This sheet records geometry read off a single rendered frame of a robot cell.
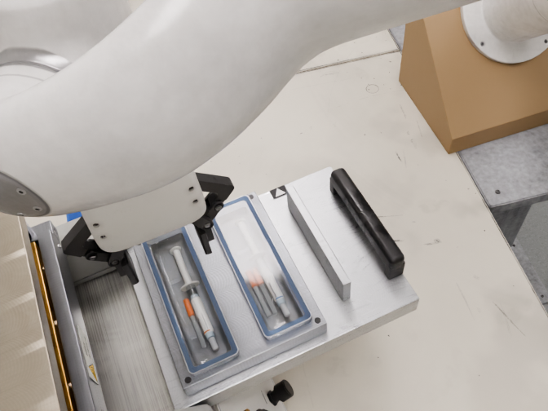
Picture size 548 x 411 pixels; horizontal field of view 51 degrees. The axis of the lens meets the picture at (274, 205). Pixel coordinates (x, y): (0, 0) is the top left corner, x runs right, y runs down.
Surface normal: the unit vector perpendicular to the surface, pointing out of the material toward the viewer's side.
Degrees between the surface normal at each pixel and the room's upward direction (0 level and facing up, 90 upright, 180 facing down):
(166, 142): 82
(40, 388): 0
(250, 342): 0
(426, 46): 90
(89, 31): 88
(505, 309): 0
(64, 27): 90
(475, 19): 44
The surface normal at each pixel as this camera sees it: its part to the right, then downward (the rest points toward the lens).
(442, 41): 0.15, 0.11
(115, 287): -0.08, -0.58
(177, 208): 0.47, 0.73
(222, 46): 0.52, 0.40
